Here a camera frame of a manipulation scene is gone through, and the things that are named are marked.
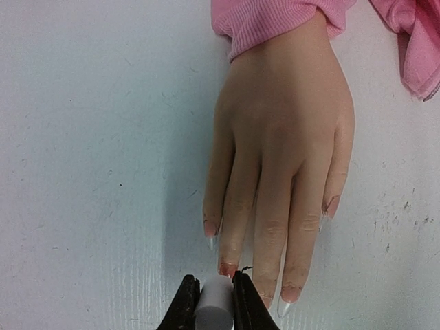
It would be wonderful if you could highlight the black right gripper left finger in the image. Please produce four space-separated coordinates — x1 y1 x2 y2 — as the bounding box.
157 274 201 330

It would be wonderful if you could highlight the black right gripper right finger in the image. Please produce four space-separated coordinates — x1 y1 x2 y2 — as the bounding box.
232 270 279 330

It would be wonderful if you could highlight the pink zip hoodie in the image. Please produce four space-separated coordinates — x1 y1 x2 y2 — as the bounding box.
211 0 439 101

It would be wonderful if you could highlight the white nail polish cap brush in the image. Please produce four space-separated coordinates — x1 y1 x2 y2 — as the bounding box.
195 275 234 330

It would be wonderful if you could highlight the mannequin hand with long nails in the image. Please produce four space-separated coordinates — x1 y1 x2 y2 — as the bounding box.
203 11 354 316

